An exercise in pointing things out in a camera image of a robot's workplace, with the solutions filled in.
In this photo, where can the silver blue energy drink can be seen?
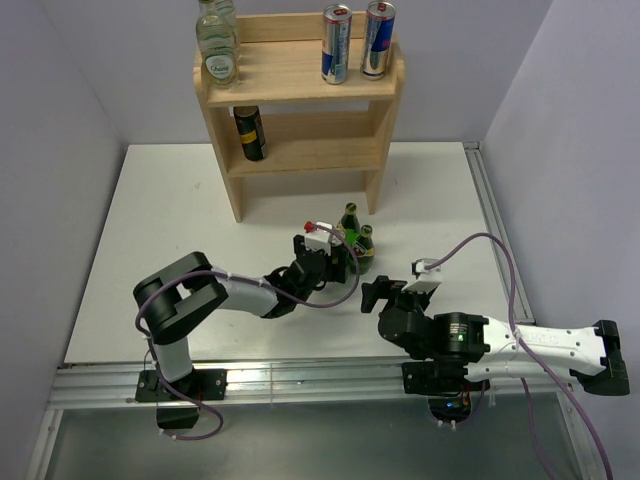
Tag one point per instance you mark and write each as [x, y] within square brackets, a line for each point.
[379, 24]

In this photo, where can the green glass bottle front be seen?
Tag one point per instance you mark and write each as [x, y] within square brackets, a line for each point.
[363, 246]

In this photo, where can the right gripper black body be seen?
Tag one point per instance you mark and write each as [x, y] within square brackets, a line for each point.
[410, 300]

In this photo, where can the green glass bottle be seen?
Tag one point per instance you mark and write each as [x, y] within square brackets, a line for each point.
[349, 224]
[363, 246]

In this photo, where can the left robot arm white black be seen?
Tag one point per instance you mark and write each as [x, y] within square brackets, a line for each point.
[175, 300]

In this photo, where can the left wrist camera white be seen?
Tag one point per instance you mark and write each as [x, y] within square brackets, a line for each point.
[320, 237]

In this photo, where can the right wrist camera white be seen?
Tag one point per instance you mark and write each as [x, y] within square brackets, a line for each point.
[427, 276]

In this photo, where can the clear glass bottle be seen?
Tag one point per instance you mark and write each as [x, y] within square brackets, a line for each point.
[226, 10]
[216, 46]

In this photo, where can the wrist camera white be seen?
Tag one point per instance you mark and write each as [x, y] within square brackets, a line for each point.
[427, 276]
[320, 237]

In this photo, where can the green glass bottle rear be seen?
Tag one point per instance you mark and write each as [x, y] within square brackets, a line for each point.
[349, 224]

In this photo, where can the black yellow can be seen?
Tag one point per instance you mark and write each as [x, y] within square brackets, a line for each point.
[335, 240]
[251, 134]

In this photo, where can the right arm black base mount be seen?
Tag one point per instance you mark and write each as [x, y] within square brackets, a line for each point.
[452, 398]

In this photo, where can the clear glass bottle rear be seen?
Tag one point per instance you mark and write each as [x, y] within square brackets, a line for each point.
[226, 10]

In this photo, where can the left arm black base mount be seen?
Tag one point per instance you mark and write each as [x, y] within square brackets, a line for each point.
[201, 385]

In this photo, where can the aluminium rail frame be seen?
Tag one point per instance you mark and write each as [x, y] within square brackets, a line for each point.
[169, 200]

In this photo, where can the clear glass bottle front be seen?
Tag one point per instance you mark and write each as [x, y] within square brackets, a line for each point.
[216, 46]

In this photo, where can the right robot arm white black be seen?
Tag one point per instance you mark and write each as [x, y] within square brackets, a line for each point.
[453, 352]

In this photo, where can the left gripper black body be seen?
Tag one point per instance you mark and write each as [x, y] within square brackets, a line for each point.
[326, 276]

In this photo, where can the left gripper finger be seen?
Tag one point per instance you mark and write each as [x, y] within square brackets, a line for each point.
[340, 263]
[300, 250]

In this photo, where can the wooden two-tier shelf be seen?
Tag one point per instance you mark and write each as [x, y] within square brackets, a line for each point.
[280, 64]

